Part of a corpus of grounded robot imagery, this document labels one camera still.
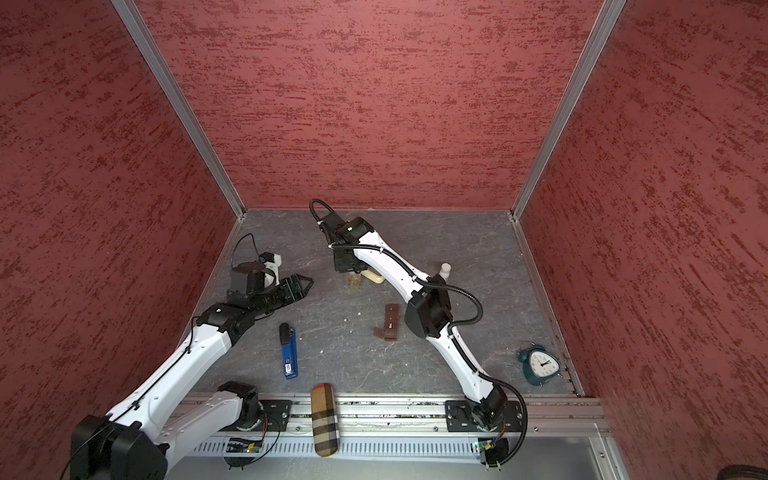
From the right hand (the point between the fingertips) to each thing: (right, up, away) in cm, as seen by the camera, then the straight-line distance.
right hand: (351, 270), depth 90 cm
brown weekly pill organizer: (+12, -16, -2) cm, 20 cm away
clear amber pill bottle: (0, -4, +5) cm, 7 cm away
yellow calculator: (+8, -4, +9) cm, 13 cm away
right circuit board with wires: (+36, -41, -18) cm, 58 cm away
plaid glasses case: (-4, -35, -19) cm, 40 cm away
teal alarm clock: (+53, -25, -10) cm, 59 cm away
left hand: (-12, -5, -8) cm, 15 cm away
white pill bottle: (+30, -1, +5) cm, 30 cm away
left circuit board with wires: (-24, -42, -18) cm, 52 cm away
